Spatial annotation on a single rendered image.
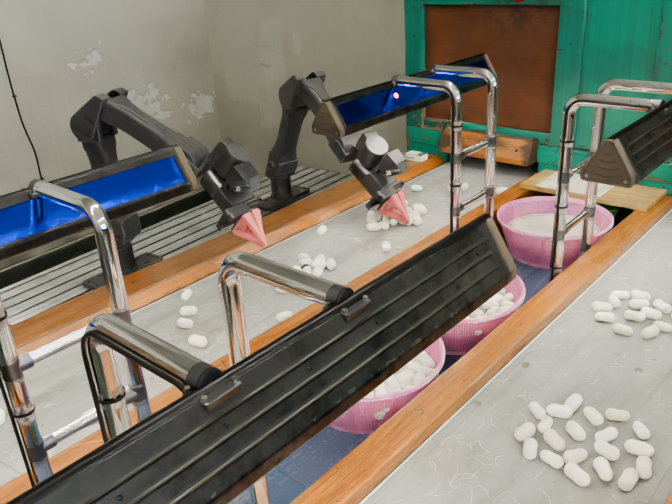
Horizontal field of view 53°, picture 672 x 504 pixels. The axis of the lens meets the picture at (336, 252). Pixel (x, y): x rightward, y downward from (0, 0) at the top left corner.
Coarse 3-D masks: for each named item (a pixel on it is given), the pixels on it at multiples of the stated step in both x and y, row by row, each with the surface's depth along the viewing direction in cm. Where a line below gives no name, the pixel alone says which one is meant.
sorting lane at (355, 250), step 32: (416, 192) 190; (448, 192) 189; (320, 224) 173; (352, 224) 171; (288, 256) 156; (352, 256) 154; (384, 256) 153; (192, 288) 144; (256, 288) 142; (160, 320) 132; (192, 320) 132; (256, 320) 130; (64, 352) 124; (192, 352) 121; (224, 352) 120; (32, 384) 115; (64, 384) 114; (160, 384) 113; (64, 416) 106; (0, 448) 100; (64, 448) 99; (0, 480) 94
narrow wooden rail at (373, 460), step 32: (640, 224) 155; (608, 256) 141; (544, 288) 130; (576, 288) 129; (512, 320) 120; (544, 320) 120; (480, 352) 111; (512, 352) 113; (448, 384) 104; (480, 384) 106; (416, 416) 97; (448, 416) 100; (384, 448) 92; (416, 448) 95; (320, 480) 87; (352, 480) 87
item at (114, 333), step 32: (256, 256) 65; (224, 288) 69; (288, 288) 61; (320, 288) 59; (96, 320) 56; (224, 320) 71; (96, 352) 58; (128, 352) 52; (160, 352) 51; (96, 384) 60; (192, 384) 48; (128, 416) 63
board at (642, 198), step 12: (528, 180) 183; (540, 180) 182; (552, 192) 175; (612, 192) 171; (624, 192) 170; (636, 192) 170; (648, 192) 169; (660, 192) 169; (612, 204) 166; (624, 204) 164; (636, 204) 163; (648, 204) 162
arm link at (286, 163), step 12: (300, 108) 188; (288, 120) 189; (300, 120) 190; (288, 132) 192; (276, 144) 199; (288, 144) 196; (276, 156) 200; (288, 156) 200; (276, 168) 202; (288, 168) 204
